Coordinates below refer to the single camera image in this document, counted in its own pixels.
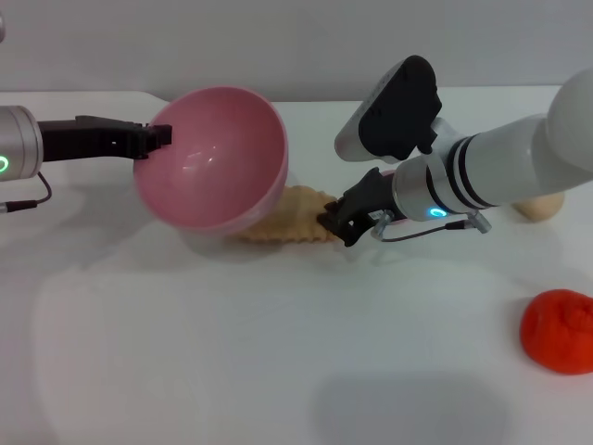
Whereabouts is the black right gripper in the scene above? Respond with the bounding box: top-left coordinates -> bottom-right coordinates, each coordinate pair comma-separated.
316,167 -> 405,248

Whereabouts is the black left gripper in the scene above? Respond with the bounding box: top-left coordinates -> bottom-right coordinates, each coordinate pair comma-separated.
36,115 -> 174,164

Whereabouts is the orange striped bread roll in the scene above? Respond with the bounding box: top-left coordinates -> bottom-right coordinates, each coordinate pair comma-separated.
236,184 -> 345,247

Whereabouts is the pink plastic bowl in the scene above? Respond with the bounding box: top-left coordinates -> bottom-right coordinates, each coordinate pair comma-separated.
132,84 -> 291,235

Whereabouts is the beige round bun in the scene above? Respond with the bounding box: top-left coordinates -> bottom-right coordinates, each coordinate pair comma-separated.
511,192 -> 567,223

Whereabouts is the red orange bun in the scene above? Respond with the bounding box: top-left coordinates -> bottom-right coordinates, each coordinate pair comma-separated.
519,288 -> 593,375

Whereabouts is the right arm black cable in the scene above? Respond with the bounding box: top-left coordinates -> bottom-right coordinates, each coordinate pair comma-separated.
373,208 -> 493,244

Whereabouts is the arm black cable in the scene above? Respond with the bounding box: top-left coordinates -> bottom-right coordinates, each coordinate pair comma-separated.
0,171 -> 53,216
373,208 -> 493,244

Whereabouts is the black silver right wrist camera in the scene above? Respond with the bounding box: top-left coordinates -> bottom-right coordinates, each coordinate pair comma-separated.
334,55 -> 444,164

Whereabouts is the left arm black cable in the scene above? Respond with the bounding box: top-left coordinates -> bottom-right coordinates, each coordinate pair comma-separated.
0,171 -> 53,216

